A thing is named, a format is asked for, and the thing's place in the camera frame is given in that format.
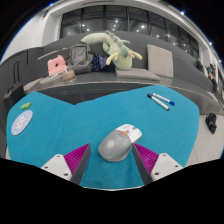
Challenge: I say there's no black hard case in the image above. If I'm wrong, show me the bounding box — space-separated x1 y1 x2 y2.
3 82 26 113

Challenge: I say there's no round grey seat cushion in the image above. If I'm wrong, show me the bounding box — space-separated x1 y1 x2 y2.
39 73 65 88

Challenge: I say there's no small grey square cushion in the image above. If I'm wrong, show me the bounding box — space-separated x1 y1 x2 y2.
23 78 44 93

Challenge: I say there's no green eraser block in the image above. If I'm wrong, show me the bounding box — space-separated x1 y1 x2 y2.
20 102 33 111

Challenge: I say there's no pink plush cushion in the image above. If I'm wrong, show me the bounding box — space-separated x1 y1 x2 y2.
46 54 69 77

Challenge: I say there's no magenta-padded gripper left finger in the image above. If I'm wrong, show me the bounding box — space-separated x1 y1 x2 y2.
40 143 92 186

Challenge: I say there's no dark blue patterned bag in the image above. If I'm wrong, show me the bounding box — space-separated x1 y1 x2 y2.
90 53 116 73

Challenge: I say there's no grey white computer mouse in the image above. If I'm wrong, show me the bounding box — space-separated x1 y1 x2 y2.
97 123 143 163

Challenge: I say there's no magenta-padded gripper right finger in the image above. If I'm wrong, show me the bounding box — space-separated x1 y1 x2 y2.
131 142 185 186

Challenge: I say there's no flat grey seat cushion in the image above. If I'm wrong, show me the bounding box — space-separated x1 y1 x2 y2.
115 67 161 82

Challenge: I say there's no white marker with blue cap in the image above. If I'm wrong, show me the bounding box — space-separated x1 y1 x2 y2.
152 92 176 106

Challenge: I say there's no black bag on floor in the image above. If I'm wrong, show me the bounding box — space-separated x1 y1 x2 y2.
204 112 218 135

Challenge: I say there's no person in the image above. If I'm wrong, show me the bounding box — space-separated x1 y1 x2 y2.
205 63 218 93

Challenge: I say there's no grey backpack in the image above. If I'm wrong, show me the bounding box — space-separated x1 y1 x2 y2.
66 41 95 75

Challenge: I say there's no green plush dragon toy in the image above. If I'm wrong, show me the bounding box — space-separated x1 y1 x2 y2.
80 30 143 71

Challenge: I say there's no upright grey square cushion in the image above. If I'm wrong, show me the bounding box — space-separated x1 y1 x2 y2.
146 43 175 79

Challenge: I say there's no white marker with black cap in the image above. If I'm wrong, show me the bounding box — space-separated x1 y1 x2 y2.
146 93 170 112

